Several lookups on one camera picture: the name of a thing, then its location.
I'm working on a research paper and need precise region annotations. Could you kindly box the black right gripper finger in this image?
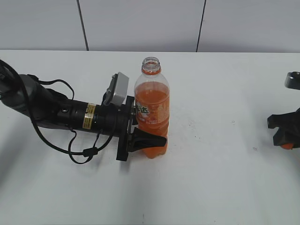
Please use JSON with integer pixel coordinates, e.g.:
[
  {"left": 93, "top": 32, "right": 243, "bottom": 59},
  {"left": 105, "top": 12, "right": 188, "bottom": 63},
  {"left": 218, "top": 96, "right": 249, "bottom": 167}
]
[{"left": 273, "top": 128, "right": 300, "bottom": 149}]

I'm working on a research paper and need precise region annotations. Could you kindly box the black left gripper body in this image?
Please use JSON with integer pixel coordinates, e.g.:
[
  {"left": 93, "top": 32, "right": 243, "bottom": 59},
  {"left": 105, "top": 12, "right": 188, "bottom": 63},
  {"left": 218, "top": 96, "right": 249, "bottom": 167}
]
[{"left": 102, "top": 96, "right": 135, "bottom": 162}]

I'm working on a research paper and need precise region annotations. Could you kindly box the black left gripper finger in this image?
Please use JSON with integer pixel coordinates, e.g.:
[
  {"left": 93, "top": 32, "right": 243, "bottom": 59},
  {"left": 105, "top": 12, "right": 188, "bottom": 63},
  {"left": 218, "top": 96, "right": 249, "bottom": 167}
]
[
  {"left": 131, "top": 127, "right": 167, "bottom": 152},
  {"left": 131, "top": 106, "right": 138, "bottom": 126}
]

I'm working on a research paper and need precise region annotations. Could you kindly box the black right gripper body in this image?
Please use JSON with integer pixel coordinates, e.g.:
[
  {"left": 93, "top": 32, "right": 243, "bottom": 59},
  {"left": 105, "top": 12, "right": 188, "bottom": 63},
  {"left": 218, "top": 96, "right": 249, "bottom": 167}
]
[{"left": 267, "top": 109, "right": 300, "bottom": 131}]

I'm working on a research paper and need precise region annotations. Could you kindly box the orange bottle cap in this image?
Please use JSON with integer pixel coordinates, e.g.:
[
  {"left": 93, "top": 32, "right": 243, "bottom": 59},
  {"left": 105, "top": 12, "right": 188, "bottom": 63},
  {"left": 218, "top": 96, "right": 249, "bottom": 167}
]
[{"left": 281, "top": 143, "right": 294, "bottom": 150}]

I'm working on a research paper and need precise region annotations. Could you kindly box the orange soda plastic bottle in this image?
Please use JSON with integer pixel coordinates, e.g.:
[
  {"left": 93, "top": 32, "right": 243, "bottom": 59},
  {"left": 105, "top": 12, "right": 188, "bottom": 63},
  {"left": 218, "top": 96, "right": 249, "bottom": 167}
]
[{"left": 134, "top": 56, "right": 170, "bottom": 159}]

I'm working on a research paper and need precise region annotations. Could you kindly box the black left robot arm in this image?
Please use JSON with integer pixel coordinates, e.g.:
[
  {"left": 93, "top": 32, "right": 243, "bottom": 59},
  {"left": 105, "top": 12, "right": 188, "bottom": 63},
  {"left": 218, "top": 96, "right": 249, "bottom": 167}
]
[{"left": 0, "top": 61, "right": 167, "bottom": 161}]

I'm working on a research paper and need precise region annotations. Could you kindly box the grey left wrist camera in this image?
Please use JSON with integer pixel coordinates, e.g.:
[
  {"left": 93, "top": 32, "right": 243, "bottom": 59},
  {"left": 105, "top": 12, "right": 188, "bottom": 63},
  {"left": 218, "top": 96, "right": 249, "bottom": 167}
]
[{"left": 102, "top": 72, "right": 129, "bottom": 107}]

